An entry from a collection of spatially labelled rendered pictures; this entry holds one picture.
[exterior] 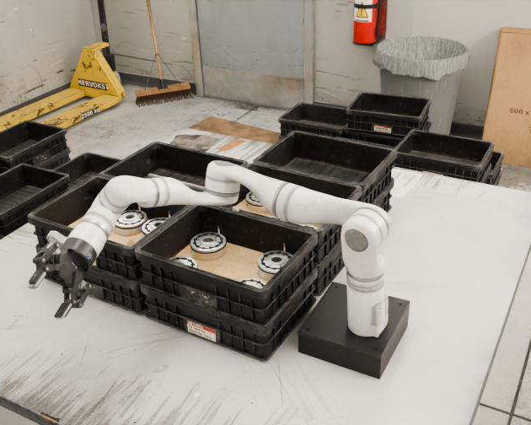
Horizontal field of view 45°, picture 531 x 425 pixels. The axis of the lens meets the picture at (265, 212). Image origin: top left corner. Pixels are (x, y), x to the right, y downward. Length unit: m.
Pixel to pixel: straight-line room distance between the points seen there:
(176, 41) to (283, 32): 1.03
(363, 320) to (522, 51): 2.99
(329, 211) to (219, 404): 0.52
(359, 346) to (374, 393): 0.11
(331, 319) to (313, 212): 0.31
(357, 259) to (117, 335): 0.70
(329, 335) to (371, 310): 0.13
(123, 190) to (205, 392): 0.52
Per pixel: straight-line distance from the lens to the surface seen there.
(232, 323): 1.63
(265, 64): 5.14
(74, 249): 1.38
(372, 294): 1.55
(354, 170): 2.30
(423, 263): 2.05
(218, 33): 5.28
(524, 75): 4.36
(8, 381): 1.78
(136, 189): 1.50
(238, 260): 1.81
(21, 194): 3.14
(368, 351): 1.60
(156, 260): 1.67
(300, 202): 1.53
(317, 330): 1.66
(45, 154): 3.44
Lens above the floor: 1.84
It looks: 30 degrees down
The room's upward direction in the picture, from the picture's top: 2 degrees counter-clockwise
